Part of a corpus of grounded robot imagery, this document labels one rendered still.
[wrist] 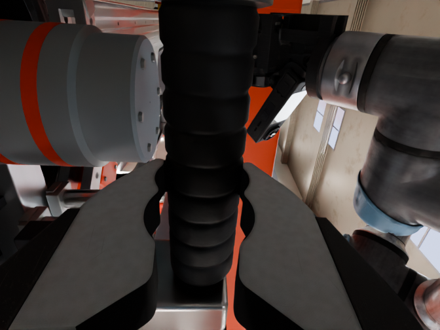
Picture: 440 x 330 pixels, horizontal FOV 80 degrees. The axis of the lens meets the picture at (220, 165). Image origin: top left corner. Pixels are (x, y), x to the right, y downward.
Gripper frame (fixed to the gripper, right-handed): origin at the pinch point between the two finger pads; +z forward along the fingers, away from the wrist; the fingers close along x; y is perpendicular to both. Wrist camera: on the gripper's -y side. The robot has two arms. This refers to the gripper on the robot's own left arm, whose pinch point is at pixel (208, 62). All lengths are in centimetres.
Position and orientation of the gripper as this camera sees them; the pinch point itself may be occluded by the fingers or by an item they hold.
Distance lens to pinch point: 45.3
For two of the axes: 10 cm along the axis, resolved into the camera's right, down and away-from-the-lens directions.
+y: 0.1, -8.6, -5.2
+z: -7.1, -3.7, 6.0
